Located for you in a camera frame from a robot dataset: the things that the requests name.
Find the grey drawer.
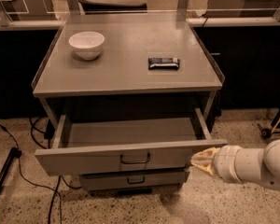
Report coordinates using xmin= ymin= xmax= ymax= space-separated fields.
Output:
xmin=35 ymin=109 xmax=227 ymax=175
xmin=79 ymin=168 xmax=189 ymax=191

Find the black floor cable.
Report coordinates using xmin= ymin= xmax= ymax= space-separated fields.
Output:
xmin=0 ymin=117 xmax=82 ymax=224

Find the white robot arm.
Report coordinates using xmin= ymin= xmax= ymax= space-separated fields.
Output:
xmin=190 ymin=139 xmax=280 ymax=191

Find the grey lower drawer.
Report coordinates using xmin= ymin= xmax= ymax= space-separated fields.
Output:
xmin=79 ymin=168 xmax=189 ymax=191

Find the white ceramic bowl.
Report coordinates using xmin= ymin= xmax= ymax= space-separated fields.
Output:
xmin=68 ymin=31 xmax=105 ymax=61

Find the grey top drawer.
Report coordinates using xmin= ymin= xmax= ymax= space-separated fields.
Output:
xmin=35 ymin=109 xmax=227 ymax=175

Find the black floor stand bar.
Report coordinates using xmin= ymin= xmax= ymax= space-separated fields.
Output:
xmin=0 ymin=147 xmax=21 ymax=189

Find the dark blue snack bar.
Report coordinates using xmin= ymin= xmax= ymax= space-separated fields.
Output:
xmin=148 ymin=58 xmax=180 ymax=70

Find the grey drawer cabinet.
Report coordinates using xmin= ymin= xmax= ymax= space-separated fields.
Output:
xmin=31 ymin=12 xmax=226 ymax=198

